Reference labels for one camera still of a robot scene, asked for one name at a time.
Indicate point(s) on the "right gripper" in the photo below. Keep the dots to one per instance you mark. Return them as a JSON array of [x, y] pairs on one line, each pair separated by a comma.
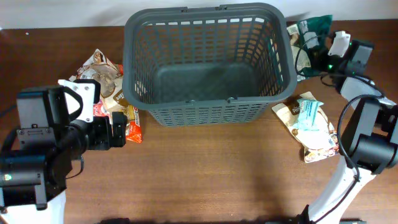
[[319, 58]]

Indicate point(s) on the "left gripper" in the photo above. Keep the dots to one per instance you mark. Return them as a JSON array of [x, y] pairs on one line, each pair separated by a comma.
[[104, 133]]

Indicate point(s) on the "dark green snack bag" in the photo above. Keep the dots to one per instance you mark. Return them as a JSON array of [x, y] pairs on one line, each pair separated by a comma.
[[307, 41]]

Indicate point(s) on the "light blue tissue pack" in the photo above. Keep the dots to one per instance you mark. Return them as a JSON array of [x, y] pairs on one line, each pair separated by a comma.
[[306, 119]]

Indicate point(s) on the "beige pantree pouch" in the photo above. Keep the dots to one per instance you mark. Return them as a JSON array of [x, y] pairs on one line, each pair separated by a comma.
[[317, 145], [109, 75]]

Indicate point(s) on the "grey plastic slotted basket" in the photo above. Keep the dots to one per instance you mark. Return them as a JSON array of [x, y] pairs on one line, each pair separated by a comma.
[[210, 65]]

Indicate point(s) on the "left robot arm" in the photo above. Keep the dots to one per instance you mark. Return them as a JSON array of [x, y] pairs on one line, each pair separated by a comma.
[[56, 127]]

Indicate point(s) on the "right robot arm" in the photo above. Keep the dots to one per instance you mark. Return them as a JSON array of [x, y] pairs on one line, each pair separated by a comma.
[[368, 144]]

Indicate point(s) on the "blue Kleenex tissue pack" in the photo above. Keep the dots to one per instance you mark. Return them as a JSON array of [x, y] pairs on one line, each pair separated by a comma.
[[99, 109]]

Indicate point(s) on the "orange spaghetti packet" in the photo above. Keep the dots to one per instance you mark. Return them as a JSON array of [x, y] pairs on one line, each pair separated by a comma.
[[133, 128]]

